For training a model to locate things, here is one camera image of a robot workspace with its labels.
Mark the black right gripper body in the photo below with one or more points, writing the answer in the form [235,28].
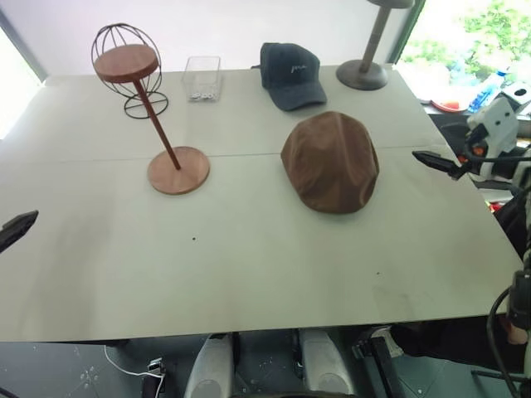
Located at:
[471,165]

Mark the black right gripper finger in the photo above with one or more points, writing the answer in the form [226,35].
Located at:
[450,169]
[429,157]

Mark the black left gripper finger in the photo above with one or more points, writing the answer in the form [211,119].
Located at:
[16,228]

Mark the brown cap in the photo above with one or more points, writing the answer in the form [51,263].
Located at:
[332,166]

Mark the grey metal stand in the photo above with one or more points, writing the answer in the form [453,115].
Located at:
[361,74]

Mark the brown wooden hat stand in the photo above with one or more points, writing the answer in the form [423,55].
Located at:
[126,64]

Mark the red plate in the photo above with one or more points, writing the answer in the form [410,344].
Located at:
[448,105]

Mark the blue plastic bottle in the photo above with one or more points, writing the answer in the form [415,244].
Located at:
[487,91]

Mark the dark baseball cap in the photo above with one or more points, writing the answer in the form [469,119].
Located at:
[290,79]

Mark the silver robot leg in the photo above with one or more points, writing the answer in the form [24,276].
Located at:
[209,369]
[325,365]

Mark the clear plastic box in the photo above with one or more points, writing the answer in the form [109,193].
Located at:
[202,83]

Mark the black table frame bracket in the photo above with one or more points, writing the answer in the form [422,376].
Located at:
[379,352]

